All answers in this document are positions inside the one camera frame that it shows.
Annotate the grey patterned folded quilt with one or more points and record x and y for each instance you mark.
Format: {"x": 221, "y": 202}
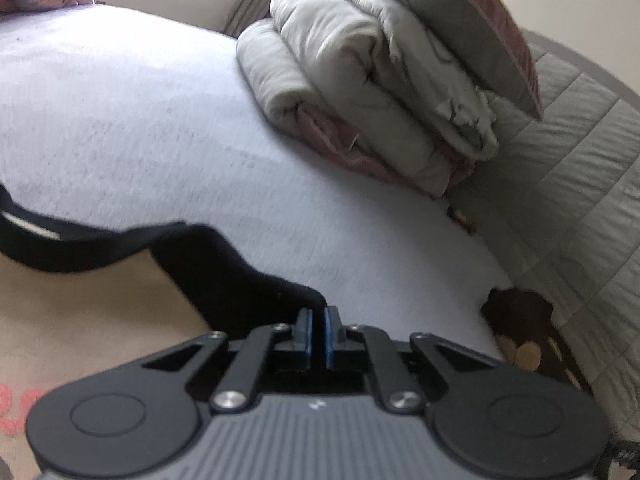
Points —
{"x": 425, "y": 60}

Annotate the grey pink folded quilt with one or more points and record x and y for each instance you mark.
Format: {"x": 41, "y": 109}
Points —
{"x": 310, "y": 45}

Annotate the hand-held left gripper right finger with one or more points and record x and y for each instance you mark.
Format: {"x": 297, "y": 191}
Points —
{"x": 330, "y": 337}

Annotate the beige black printed T-shirt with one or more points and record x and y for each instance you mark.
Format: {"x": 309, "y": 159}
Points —
{"x": 75, "y": 310}

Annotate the brown floral cloth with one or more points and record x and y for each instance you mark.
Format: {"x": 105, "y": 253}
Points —
{"x": 520, "y": 320}

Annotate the grey quilted headboard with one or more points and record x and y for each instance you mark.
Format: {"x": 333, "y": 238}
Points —
{"x": 575, "y": 160}

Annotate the grey pink pillow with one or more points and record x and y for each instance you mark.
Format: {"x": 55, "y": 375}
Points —
{"x": 475, "y": 25}

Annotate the small brown object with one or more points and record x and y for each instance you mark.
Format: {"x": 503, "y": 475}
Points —
{"x": 462, "y": 219}

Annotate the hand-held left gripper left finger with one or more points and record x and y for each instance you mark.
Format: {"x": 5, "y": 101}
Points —
{"x": 306, "y": 337}

